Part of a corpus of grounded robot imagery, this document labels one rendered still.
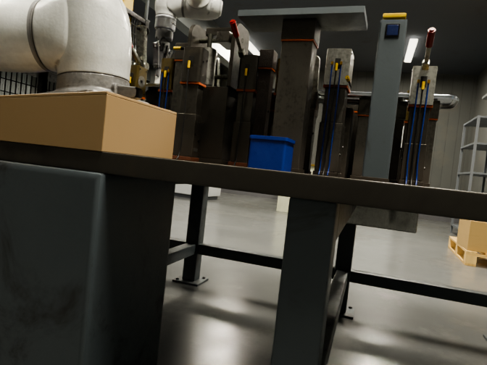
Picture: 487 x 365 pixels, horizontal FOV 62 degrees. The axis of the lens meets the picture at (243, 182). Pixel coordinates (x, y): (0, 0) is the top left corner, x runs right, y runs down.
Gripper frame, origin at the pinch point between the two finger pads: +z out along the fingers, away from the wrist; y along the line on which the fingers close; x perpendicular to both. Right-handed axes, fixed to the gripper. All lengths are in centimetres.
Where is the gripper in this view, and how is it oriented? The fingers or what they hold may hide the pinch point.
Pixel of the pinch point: (159, 77)
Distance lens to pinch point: 185.9
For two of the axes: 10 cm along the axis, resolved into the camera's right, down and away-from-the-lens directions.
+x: -9.3, -1.2, 3.4
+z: -1.1, 9.9, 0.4
